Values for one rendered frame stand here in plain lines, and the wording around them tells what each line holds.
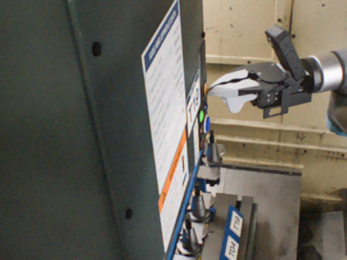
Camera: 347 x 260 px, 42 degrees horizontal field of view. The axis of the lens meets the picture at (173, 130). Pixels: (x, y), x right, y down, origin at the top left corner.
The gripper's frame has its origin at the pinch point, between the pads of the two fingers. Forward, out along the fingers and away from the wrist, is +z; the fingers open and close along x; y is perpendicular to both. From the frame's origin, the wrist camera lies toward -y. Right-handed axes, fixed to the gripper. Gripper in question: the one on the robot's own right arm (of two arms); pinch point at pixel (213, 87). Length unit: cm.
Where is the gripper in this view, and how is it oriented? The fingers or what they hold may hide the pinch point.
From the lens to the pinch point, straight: 82.6
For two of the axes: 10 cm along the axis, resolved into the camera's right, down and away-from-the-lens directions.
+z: -9.6, 2.3, -1.8
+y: 0.7, 7.9, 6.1
